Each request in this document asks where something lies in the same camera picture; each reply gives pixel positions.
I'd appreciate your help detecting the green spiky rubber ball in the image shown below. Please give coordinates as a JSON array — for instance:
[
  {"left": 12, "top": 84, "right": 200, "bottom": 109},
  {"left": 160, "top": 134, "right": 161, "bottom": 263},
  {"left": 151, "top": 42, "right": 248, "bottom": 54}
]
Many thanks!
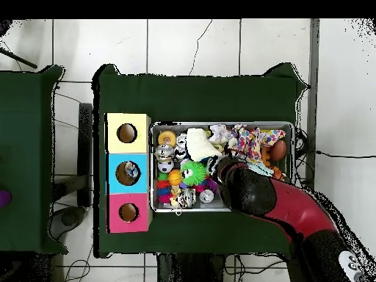
[{"left": 181, "top": 159, "right": 209, "bottom": 186}]

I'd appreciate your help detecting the cream knitted cloth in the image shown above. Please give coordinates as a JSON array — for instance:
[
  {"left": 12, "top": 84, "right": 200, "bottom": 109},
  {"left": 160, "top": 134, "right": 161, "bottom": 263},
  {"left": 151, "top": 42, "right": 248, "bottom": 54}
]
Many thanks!
[{"left": 184, "top": 127, "right": 224, "bottom": 163}]

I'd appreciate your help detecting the polka dot colourful cloth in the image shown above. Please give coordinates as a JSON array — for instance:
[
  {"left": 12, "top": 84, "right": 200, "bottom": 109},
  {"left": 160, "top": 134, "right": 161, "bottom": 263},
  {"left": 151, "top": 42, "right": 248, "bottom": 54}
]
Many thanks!
[{"left": 225, "top": 124, "right": 286, "bottom": 165}]

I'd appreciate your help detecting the clear plastic bottle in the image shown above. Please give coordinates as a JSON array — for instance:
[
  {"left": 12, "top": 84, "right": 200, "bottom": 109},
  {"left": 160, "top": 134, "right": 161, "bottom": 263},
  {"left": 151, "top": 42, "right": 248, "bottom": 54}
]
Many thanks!
[{"left": 123, "top": 163, "right": 141, "bottom": 182}]

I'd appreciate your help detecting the wooden box with three holes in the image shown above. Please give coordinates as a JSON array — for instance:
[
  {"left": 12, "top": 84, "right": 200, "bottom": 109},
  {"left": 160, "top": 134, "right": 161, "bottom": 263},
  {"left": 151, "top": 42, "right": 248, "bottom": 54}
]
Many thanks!
[{"left": 104, "top": 112, "right": 153, "bottom": 234}]

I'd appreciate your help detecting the mint green fuzzy cloth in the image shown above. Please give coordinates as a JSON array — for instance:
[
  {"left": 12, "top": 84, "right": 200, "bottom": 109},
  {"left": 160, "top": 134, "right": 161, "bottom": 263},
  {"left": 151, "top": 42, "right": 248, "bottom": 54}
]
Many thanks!
[{"left": 246, "top": 163, "right": 277, "bottom": 178}]

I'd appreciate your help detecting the crushed silver can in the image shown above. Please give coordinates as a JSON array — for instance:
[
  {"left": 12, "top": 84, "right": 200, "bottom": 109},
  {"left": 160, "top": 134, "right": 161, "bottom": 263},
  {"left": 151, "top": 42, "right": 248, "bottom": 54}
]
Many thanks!
[{"left": 176, "top": 187, "right": 198, "bottom": 208}]

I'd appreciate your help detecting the small orange basketball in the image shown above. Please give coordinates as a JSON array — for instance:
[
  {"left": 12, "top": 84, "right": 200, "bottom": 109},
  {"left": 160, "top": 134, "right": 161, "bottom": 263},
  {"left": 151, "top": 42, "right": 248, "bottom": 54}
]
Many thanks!
[{"left": 167, "top": 170, "right": 184, "bottom": 187}]

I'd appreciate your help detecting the brown toy football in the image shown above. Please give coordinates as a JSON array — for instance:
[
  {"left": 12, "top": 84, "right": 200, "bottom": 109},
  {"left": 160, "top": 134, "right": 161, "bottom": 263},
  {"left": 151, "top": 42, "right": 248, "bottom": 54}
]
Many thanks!
[{"left": 270, "top": 140, "right": 289, "bottom": 163}]

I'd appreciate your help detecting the smooth silver can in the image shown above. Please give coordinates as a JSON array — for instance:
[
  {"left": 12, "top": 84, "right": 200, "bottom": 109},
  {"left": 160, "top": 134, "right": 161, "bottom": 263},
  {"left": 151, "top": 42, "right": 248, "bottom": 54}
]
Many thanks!
[{"left": 154, "top": 144, "right": 173, "bottom": 162}]

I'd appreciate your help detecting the toy burger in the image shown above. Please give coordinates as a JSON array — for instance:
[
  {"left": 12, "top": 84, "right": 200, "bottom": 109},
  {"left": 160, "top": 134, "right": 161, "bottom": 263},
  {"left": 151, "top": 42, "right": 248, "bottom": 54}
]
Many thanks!
[{"left": 157, "top": 130, "right": 177, "bottom": 147}]

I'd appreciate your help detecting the black upright panel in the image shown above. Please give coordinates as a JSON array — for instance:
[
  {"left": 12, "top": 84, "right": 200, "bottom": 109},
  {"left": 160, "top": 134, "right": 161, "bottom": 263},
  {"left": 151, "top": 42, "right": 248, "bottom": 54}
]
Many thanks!
[{"left": 77, "top": 102, "right": 95, "bottom": 208}]

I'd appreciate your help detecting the grey round floor base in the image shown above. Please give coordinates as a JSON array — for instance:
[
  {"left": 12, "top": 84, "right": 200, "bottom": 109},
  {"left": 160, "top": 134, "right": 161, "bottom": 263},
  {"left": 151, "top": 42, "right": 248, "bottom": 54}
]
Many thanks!
[{"left": 58, "top": 206, "right": 86, "bottom": 231}]

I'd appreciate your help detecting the dark green side table cloth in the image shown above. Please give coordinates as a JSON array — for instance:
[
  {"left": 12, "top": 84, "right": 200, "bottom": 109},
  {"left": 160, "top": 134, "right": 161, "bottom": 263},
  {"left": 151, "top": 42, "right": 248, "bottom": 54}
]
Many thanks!
[{"left": 0, "top": 64, "right": 67, "bottom": 255}]

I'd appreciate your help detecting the purple object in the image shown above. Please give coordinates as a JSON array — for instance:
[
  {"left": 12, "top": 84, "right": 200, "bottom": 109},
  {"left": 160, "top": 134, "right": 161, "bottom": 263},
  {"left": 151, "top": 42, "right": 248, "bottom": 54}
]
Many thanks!
[{"left": 0, "top": 189, "right": 12, "bottom": 209}]

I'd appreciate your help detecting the shallow wire mesh bin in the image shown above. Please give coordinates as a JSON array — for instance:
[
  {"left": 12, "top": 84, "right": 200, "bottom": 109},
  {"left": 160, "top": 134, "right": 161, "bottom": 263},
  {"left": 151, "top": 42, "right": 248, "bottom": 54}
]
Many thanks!
[{"left": 149, "top": 120, "right": 296, "bottom": 212}]

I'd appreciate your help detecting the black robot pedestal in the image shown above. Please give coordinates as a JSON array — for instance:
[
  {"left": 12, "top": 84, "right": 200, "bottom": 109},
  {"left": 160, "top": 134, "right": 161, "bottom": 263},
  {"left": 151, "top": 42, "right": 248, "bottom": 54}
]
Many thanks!
[{"left": 155, "top": 252, "right": 237, "bottom": 282}]

